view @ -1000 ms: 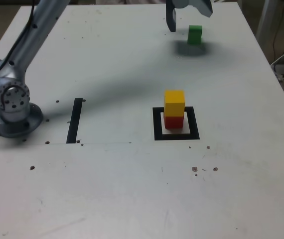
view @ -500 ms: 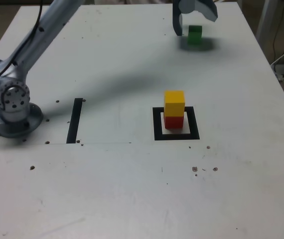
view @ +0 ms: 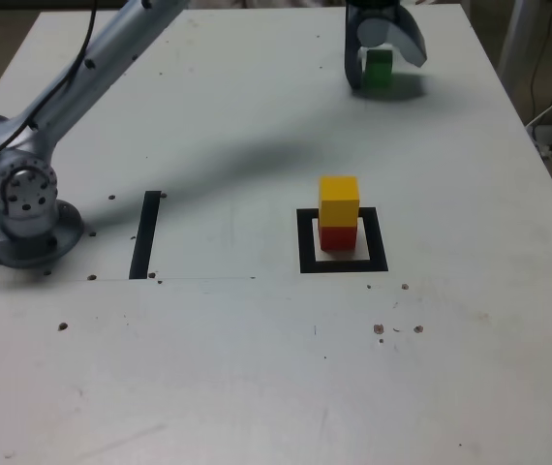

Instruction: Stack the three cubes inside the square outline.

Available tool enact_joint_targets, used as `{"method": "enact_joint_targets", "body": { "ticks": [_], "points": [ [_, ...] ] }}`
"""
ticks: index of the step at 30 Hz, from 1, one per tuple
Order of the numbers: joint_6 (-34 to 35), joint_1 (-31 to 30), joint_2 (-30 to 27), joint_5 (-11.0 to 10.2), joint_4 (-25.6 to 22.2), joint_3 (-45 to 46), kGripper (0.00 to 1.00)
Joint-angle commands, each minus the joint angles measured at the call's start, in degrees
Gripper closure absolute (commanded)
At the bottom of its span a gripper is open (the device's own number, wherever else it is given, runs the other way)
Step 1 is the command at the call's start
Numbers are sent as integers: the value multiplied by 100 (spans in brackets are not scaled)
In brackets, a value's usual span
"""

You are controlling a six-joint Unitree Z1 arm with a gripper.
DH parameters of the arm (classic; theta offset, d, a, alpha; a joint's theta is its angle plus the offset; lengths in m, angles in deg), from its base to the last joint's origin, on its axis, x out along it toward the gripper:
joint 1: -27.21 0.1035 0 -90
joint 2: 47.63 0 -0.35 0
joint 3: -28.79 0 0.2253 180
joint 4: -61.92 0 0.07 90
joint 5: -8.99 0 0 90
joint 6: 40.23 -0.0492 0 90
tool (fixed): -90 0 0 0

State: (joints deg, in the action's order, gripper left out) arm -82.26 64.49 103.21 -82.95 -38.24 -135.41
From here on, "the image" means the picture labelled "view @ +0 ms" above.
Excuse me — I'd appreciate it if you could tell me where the black tape square outline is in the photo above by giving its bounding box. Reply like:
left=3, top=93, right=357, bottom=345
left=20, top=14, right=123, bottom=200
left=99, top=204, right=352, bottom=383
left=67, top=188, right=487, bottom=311
left=295, top=206, right=389, bottom=275

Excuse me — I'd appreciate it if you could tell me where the red cube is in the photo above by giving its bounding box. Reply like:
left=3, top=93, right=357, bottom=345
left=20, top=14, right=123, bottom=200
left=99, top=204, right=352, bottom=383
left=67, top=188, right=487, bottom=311
left=318, top=223, right=358, bottom=253

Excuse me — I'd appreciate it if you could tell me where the black tape strip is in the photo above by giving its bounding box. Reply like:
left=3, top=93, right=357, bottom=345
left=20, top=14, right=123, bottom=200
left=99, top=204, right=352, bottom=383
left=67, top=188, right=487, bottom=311
left=128, top=190, right=162, bottom=281

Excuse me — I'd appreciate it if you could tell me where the thin black background cable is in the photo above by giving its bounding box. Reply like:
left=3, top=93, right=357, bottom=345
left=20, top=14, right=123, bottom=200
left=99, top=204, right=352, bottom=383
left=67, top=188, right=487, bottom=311
left=527, top=0, right=552, bottom=122

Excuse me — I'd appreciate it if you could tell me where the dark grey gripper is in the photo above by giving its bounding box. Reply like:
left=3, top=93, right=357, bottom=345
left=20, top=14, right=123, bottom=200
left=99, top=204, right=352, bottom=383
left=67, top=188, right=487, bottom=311
left=343, top=0, right=428, bottom=92

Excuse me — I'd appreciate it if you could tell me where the green cube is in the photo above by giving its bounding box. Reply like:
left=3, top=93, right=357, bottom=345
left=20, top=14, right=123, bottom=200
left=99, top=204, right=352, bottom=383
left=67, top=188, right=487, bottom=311
left=362, top=47, right=394, bottom=89

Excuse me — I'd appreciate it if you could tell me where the yellow cube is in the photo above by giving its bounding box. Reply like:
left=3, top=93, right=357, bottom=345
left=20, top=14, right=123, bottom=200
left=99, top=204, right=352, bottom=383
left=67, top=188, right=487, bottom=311
left=318, top=176, right=360, bottom=228

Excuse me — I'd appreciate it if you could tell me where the white slanted post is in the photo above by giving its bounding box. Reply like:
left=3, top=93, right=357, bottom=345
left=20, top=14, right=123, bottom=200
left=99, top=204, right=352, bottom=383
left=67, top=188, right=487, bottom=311
left=495, top=0, right=541, bottom=78

